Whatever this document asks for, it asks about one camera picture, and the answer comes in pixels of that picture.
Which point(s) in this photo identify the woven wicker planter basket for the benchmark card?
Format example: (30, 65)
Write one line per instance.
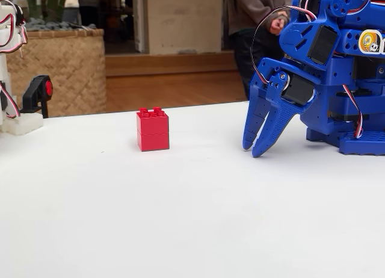
(60, 73)

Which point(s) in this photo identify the grey stones in planter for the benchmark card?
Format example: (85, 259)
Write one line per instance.
(54, 26)

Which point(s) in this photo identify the person in brown sweater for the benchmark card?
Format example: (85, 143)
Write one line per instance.
(249, 7)

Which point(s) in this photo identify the person's bare hand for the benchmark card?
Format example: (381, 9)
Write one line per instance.
(277, 23)

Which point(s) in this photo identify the black clamp with red knob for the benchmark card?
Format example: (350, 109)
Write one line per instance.
(33, 93)

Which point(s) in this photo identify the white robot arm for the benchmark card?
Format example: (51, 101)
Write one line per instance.
(22, 124)

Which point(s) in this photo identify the green plants in planter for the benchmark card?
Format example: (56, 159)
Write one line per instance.
(52, 4)

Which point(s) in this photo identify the red toy brick block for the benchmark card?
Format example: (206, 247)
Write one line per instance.
(152, 130)

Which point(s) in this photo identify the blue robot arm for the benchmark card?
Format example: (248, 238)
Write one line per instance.
(328, 109)

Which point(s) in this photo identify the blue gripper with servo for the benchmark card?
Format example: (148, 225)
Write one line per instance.
(296, 91)

